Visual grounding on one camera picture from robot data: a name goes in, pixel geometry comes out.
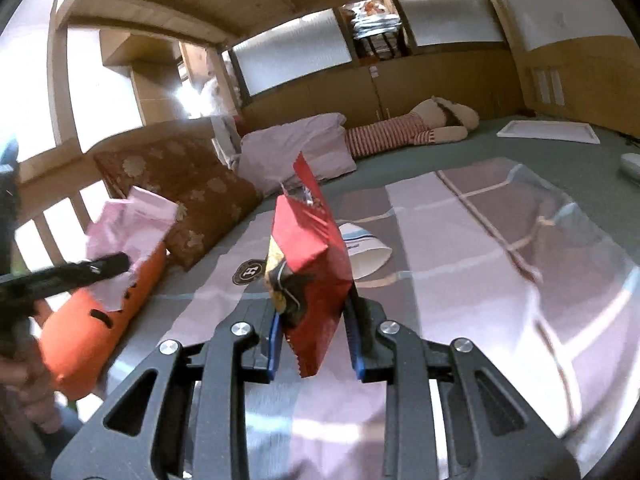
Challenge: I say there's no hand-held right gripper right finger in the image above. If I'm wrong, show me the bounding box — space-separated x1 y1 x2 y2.
344 293 584 480

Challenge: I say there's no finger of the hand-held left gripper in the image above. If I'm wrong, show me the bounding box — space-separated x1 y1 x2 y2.
0 252 132 307

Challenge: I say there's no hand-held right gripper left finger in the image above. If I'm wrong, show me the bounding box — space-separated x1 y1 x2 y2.
50 305 284 480

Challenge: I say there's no pink tissue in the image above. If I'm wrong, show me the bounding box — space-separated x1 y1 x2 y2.
84 184 181 312

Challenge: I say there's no red snack packet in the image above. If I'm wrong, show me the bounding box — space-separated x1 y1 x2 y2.
264 152 355 379

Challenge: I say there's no person's left hand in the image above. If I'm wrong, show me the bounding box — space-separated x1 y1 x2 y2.
0 344 59 434

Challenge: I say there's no orange carrot pillow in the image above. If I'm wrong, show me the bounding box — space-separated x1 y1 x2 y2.
37 242 169 402

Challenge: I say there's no white paper cup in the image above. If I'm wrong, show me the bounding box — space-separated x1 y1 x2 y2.
337 222 394 281

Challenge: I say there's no brown floral cushion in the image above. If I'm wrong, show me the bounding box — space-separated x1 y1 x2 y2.
92 132 264 272

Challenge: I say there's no pink checked blanket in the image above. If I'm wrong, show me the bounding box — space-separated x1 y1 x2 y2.
97 157 640 480

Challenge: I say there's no pink pillow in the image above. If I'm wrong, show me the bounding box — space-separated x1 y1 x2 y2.
239 112 359 197

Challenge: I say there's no striped plush dog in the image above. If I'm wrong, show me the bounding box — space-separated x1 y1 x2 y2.
344 95 481 160

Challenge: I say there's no green bed mat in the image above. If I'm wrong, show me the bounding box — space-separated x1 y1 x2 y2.
252 114 640 243

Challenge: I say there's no white framed board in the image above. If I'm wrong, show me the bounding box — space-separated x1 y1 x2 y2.
497 118 599 146

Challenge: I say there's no stack of items on shelf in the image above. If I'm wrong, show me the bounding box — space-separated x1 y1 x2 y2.
344 0 409 62

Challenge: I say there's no white curved pillow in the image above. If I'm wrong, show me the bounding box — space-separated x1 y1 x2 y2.
619 152 640 182

